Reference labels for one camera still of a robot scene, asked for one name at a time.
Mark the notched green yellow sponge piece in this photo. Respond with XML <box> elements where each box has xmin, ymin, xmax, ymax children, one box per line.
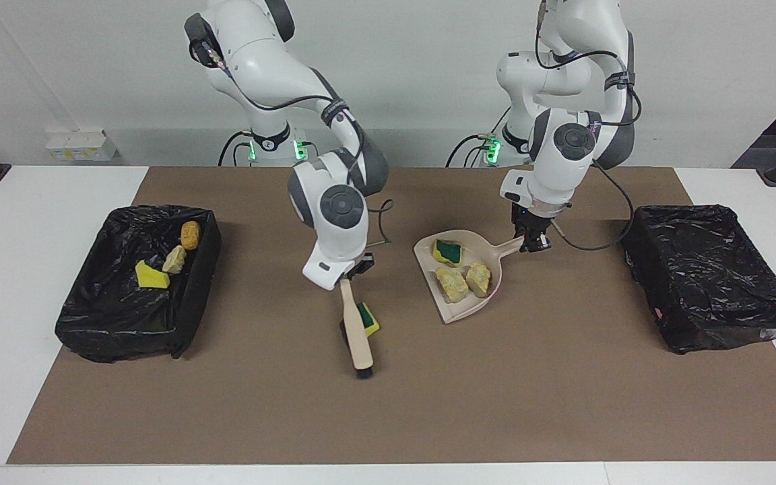
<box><xmin>356</xmin><ymin>301</ymin><xmax>381</xmax><ymax>338</ymax></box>

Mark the sliced bread piece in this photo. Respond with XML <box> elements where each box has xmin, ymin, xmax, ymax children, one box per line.
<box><xmin>465</xmin><ymin>263</ymin><xmax>493</xmax><ymax>298</ymax></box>

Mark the beige hand brush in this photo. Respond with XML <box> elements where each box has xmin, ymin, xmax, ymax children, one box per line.
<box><xmin>338</xmin><ymin>278</ymin><xmax>376</xmax><ymax>380</ymax></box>

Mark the beige plastic dustpan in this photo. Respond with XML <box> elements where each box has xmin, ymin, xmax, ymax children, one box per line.
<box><xmin>413</xmin><ymin>230</ymin><xmax>527</xmax><ymax>326</ymax></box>

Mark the black bin with pink patch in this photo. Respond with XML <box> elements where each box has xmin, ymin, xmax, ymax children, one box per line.
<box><xmin>619</xmin><ymin>204</ymin><xmax>776</xmax><ymax>355</ymax></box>

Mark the black bag-lined bin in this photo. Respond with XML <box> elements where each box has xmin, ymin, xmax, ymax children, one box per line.
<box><xmin>55</xmin><ymin>204</ymin><xmax>222</xmax><ymax>363</ymax></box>

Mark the brown table mat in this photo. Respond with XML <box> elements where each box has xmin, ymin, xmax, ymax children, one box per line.
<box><xmin>7</xmin><ymin>166</ymin><xmax>776</xmax><ymax>465</ymax></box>

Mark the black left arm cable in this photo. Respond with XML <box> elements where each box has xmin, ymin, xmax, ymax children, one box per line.
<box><xmin>536</xmin><ymin>0</ymin><xmax>639</xmax><ymax>253</ymax></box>

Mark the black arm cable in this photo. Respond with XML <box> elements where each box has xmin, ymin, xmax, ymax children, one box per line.
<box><xmin>536</xmin><ymin>0</ymin><xmax>639</xmax><ymax>253</ymax></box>
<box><xmin>188</xmin><ymin>24</ymin><xmax>397</xmax><ymax>246</ymax></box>

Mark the black left base cable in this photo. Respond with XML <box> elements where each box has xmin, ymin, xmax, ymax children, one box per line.
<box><xmin>446</xmin><ymin>133</ymin><xmax>498</xmax><ymax>168</ymax></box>

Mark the black base cable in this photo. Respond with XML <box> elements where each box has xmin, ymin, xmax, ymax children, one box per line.
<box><xmin>218</xmin><ymin>131</ymin><xmax>255</xmax><ymax>168</ymax></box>
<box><xmin>446</xmin><ymin>133</ymin><xmax>498</xmax><ymax>168</ymax></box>

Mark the black right base cable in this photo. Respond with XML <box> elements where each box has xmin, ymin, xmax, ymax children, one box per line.
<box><xmin>218</xmin><ymin>131</ymin><xmax>255</xmax><ymax>168</ymax></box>

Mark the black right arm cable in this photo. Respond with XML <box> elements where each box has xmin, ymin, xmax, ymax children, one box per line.
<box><xmin>188</xmin><ymin>24</ymin><xmax>397</xmax><ymax>246</ymax></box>

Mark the white wall outlet box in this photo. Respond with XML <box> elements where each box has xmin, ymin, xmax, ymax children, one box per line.
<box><xmin>46</xmin><ymin>130</ymin><xmax>119</xmax><ymax>162</ymax></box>

